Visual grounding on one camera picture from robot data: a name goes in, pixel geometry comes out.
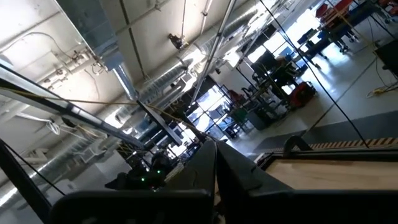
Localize green bin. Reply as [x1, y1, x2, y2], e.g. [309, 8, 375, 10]
[231, 107, 249, 124]

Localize red storage bin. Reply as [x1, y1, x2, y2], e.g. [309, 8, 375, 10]
[314, 0, 355, 19]

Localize red tool cart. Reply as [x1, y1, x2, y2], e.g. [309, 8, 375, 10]
[287, 81, 317, 109]

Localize silver rig pole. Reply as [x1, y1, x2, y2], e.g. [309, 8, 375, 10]
[190, 0, 238, 105]

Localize black mat with hazard stripes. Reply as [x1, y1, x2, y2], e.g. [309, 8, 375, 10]
[254, 109, 398, 152]

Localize silver ribbed ventilation duct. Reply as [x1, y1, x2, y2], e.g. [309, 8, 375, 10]
[0, 133, 125, 206]
[114, 6, 259, 125]

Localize grey rectangular ceiling duct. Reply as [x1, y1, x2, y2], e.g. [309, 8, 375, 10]
[55, 0, 139, 100]

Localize long black cable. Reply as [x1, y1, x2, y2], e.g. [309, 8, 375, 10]
[259, 0, 370, 149]

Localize black workstation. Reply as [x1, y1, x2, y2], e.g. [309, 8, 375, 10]
[250, 51, 299, 103]

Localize black and silver rig beam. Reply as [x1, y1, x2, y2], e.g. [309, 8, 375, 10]
[0, 63, 146, 149]

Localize black overhead camera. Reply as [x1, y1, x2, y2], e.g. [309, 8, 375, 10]
[167, 32, 188, 50]

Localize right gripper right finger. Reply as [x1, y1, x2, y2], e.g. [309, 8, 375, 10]
[216, 142, 293, 203]

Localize black frame clamp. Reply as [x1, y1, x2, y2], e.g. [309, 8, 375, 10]
[282, 135, 313, 154]

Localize black aluminium table frame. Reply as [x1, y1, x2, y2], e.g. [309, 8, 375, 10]
[253, 145, 398, 163]

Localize blue work table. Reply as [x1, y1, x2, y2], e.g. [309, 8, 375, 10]
[297, 0, 398, 62]

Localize black rig pole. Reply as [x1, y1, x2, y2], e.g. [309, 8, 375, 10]
[0, 139, 53, 224]

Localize glass window wall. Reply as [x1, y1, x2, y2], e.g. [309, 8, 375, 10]
[185, 85, 237, 139]

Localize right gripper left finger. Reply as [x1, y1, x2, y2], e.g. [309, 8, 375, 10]
[164, 140, 218, 190]

